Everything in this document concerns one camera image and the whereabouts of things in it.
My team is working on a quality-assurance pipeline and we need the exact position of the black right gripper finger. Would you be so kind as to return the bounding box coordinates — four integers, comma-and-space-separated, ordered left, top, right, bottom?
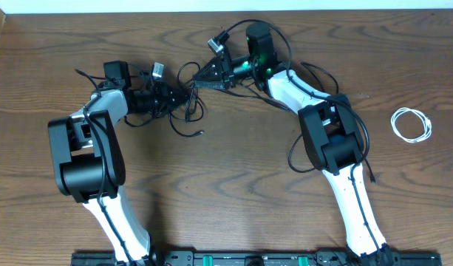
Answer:
193, 57, 222, 82
194, 80, 226, 89

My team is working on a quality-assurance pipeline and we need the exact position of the black USB cable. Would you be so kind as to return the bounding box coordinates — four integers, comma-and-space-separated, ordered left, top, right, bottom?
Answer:
218, 61, 378, 185

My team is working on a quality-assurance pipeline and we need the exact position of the white cable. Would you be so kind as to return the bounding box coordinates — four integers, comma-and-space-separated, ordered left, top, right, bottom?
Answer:
390, 106, 433, 144

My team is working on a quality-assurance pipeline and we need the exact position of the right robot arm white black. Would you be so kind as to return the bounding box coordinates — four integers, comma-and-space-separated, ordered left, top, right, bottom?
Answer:
193, 19, 393, 265

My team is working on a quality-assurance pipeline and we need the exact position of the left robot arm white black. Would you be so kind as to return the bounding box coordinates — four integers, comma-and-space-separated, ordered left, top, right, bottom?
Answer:
48, 61, 186, 265

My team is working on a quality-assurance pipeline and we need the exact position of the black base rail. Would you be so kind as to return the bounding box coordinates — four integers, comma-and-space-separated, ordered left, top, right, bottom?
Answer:
69, 250, 443, 266

